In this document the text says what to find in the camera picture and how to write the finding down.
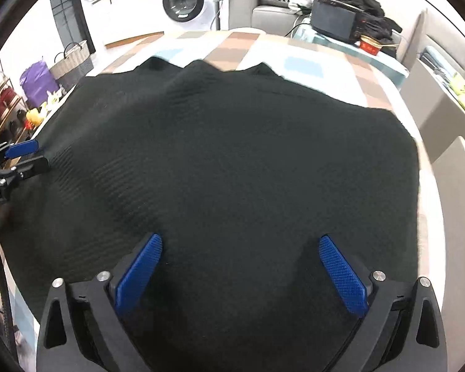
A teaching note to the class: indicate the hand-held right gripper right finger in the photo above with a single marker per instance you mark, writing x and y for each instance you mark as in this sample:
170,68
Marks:
343,275

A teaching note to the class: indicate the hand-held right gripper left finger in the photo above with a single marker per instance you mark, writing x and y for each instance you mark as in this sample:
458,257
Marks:
139,275

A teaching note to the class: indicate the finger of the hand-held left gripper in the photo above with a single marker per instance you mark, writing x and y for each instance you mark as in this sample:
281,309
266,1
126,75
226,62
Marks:
21,149
33,167

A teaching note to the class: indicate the black knit sweater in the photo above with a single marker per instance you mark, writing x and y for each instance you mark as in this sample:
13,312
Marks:
224,162

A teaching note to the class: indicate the pile of black clothes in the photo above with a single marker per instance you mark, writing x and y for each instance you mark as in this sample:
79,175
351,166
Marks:
372,11

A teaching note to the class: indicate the yellow toy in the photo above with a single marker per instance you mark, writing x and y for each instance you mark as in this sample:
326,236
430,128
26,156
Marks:
35,116

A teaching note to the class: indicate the shoe rack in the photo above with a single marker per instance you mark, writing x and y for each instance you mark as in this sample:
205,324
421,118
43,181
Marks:
4,112

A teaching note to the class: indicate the purple bag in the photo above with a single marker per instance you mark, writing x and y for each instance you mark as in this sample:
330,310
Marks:
38,83

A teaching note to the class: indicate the woven basket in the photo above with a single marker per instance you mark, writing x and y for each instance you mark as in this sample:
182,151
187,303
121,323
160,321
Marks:
71,68

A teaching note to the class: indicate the beige chair back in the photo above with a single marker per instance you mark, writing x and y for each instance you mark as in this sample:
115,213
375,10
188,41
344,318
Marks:
461,240

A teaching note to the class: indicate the black door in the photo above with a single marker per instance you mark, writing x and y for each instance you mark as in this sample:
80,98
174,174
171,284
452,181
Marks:
68,7

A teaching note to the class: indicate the beige cabinet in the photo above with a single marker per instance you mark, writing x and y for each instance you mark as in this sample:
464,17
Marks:
430,108

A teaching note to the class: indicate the table with checked tablecloth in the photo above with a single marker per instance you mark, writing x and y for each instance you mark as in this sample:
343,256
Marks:
383,64

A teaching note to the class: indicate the green toy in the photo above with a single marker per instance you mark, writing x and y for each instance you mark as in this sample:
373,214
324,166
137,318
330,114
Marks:
461,89

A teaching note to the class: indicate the white washing machine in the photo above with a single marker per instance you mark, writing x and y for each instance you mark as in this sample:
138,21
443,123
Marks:
186,0

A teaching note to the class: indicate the red instant noodle cup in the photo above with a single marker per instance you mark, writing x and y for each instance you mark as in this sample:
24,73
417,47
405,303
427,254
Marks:
371,45

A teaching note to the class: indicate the black countertop oven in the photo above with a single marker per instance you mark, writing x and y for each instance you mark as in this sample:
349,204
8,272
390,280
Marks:
333,19

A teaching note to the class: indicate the grey sofa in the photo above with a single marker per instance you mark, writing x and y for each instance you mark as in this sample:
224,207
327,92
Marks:
271,17

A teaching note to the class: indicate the houndstooth cloth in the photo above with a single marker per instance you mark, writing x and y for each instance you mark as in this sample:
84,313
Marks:
279,0

